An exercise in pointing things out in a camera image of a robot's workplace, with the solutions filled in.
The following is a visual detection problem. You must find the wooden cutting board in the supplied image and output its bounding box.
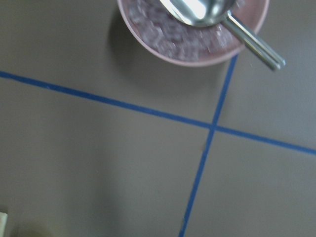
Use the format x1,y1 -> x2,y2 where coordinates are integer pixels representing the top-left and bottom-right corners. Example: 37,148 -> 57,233
0,212 -> 8,237

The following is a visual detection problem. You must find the pink bowl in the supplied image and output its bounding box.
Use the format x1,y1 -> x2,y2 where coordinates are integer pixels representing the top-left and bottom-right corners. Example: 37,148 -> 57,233
117,0 -> 270,67

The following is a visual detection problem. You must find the lower yellow lemon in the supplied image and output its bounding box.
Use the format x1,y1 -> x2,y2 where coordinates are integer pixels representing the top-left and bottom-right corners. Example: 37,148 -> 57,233
17,230 -> 50,237

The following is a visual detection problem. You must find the metal scoop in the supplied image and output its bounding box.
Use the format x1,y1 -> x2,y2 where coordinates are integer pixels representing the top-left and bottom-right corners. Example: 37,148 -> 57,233
161,0 -> 286,71

